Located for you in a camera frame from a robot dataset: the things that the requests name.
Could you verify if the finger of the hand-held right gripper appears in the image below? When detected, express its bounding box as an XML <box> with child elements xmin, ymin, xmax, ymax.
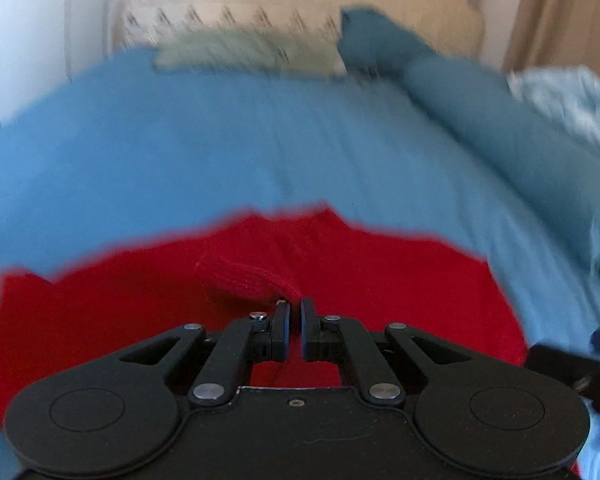
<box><xmin>526</xmin><ymin>327</ymin><xmax>600</xmax><ymax>448</ymax></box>

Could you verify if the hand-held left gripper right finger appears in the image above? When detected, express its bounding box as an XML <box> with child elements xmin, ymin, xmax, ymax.
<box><xmin>299</xmin><ymin>298</ymin><xmax>470</xmax><ymax>406</ymax></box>

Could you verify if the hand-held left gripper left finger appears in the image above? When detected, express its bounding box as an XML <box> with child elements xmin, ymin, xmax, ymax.
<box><xmin>121</xmin><ymin>300</ymin><xmax>292</xmax><ymax>408</ymax></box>

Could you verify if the red knitted sweater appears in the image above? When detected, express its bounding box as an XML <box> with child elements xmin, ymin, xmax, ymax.
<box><xmin>0</xmin><ymin>203</ymin><xmax>527</xmax><ymax>431</ymax></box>

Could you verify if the blue bed sheet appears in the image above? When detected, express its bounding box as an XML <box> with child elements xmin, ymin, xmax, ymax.
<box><xmin>0</xmin><ymin>48</ymin><xmax>600</xmax><ymax>480</ymax></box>

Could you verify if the green folded cloth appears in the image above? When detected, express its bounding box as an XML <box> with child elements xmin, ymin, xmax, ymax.
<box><xmin>152</xmin><ymin>29</ymin><xmax>348</xmax><ymax>78</ymax></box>

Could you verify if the light blue blanket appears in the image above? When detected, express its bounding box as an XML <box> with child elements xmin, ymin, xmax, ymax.
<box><xmin>506</xmin><ymin>66</ymin><xmax>600</xmax><ymax>153</ymax></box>

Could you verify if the beige headboard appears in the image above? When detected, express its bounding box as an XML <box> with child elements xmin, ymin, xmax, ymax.
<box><xmin>109</xmin><ymin>0</ymin><xmax>486</xmax><ymax>56</ymax></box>

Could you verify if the beige curtain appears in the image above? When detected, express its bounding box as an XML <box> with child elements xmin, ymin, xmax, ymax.
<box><xmin>501</xmin><ymin>0</ymin><xmax>600</xmax><ymax>86</ymax></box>

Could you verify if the white wardrobe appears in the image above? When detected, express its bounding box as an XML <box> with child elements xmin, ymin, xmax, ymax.
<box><xmin>0</xmin><ymin>0</ymin><xmax>112</xmax><ymax>128</ymax></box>

